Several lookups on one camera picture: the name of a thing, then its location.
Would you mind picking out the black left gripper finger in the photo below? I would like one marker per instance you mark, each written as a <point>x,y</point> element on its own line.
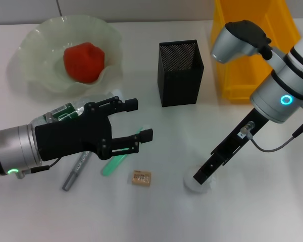
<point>146,134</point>
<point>131,105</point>

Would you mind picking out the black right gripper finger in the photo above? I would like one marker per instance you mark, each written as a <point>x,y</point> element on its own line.
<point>207,171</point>

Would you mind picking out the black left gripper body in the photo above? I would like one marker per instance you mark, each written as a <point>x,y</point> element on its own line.
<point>70,136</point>

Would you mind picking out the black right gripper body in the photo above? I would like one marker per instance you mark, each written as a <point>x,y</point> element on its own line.
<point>232,146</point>

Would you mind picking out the white paper ball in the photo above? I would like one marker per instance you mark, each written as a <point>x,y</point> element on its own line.
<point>199,188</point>

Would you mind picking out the clear green-label water bottle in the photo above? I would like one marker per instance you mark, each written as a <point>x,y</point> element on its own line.
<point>65,111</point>

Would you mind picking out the grey marker pen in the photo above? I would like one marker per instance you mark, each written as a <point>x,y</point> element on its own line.
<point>70,179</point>

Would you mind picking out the small tan eraser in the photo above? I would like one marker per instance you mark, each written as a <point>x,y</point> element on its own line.
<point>141,178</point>

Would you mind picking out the mint green pen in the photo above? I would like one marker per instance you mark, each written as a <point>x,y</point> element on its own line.
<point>111,167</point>

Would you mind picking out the black mesh pen holder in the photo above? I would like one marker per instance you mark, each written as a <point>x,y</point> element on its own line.
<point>179,80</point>

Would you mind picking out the pale green wavy fruit plate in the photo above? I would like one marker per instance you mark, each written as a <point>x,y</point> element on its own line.
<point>40,50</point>

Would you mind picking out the yellow plastic bin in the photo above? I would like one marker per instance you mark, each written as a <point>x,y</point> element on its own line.
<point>232,75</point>

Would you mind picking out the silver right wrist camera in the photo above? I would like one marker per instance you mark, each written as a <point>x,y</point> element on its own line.
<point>232,45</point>

